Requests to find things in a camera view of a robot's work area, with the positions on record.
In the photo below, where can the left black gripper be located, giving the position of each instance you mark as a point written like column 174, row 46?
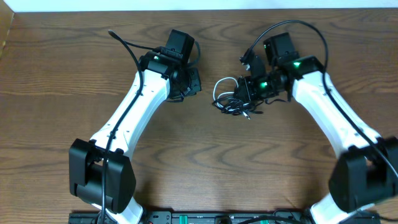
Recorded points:
column 196, row 88

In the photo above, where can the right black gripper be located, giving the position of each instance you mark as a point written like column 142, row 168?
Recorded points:
column 247, row 83

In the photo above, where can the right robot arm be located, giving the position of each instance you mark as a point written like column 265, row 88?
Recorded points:
column 366, row 169

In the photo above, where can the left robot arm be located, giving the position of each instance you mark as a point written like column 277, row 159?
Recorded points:
column 100, row 170

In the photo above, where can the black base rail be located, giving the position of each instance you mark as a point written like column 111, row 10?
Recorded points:
column 167, row 217

